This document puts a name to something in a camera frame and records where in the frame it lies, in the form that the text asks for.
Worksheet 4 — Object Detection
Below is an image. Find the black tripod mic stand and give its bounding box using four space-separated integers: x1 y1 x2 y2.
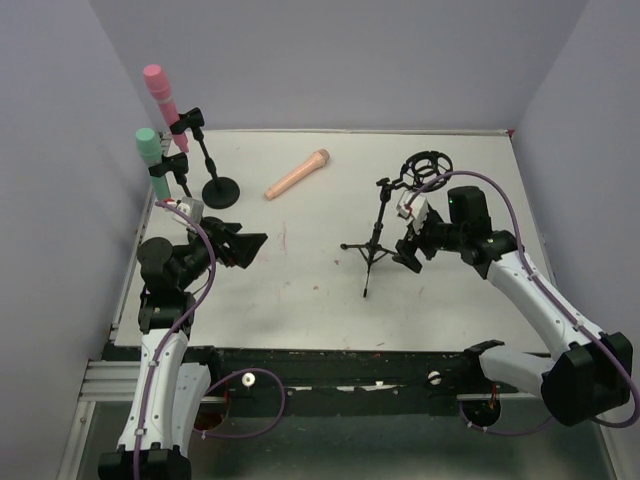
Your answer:
340 177 402 298

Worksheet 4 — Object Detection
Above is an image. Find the black round-base mic stand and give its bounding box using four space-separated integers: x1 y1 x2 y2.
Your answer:
169 107 240 210

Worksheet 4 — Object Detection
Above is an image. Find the black shock mount ring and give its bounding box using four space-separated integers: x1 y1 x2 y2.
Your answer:
399 151 455 194

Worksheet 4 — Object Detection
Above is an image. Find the peach toy microphone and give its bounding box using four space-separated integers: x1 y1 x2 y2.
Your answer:
264 149 330 200

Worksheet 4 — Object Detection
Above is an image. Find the teal toy microphone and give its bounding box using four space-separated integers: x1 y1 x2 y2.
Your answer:
135 127 171 201

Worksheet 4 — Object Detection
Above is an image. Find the pink toy microphone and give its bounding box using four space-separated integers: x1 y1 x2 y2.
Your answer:
143 64 189 153

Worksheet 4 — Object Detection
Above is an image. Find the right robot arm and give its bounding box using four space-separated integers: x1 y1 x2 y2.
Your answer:
394 186 633 426

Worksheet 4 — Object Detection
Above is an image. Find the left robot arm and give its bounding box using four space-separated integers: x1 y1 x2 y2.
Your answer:
98 217 268 479

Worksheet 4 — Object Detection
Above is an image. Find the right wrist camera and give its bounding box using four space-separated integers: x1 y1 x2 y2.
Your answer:
396 189 429 223

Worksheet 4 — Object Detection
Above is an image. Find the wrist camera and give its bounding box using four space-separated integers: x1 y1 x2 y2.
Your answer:
164 197 204 231
396 189 429 223

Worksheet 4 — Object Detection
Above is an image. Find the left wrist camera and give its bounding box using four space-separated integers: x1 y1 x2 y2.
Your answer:
164 197 204 231

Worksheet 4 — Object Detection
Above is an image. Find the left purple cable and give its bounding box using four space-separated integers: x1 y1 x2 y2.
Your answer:
132 199 289 480

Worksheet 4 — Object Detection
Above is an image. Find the purple cable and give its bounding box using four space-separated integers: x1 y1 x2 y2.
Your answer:
132 199 289 480
407 170 640 435

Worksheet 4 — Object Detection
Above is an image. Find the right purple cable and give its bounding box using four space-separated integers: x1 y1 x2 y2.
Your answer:
407 170 640 435

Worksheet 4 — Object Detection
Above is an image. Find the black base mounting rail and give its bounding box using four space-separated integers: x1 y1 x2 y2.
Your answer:
102 344 521 419

